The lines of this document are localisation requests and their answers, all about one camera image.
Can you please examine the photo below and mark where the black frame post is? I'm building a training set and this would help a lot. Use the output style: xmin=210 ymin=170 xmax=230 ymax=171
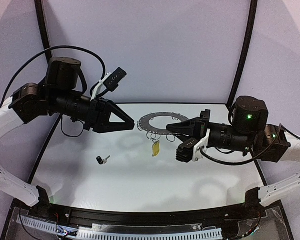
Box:
xmin=226 ymin=0 xmax=258 ymax=109
xmin=34 ymin=0 xmax=51 ymax=50

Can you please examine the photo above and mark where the round metal keyring disc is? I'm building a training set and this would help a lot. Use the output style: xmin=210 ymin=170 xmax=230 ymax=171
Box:
xmin=136 ymin=112 xmax=189 ymax=143

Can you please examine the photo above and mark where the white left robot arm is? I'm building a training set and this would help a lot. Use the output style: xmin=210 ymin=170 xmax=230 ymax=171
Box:
xmin=0 ymin=57 xmax=135 ymax=208

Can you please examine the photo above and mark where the yellow head key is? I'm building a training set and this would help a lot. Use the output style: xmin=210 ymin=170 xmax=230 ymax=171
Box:
xmin=151 ymin=140 xmax=161 ymax=157

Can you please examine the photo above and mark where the white slotted cable duct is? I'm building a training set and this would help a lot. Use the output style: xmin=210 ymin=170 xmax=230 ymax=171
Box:
xmin=16 ymin=216 xmax=223 ymax=240

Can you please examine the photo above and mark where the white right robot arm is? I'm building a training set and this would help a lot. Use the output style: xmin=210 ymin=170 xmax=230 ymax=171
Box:
xmin=166 ymin=96 xmax=300 ymax=208

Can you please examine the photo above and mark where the right black frame post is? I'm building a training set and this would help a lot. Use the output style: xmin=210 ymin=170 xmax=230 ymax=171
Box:
xmin=226 ymin=0 xmax=258 ymax=109

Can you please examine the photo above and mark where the left black frame post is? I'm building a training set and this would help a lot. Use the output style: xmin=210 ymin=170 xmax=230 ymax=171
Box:
xmin=34 ymin=0 xmax=51 ymax=50

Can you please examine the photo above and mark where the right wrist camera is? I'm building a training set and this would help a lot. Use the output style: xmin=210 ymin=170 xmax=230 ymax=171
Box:
xmin=176 ymin=137 xmax=208 ymax=163

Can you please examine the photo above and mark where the black head key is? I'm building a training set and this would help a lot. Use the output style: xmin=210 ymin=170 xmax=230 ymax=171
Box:
xmin=96 ymin=155 xmax=111 ymax=165

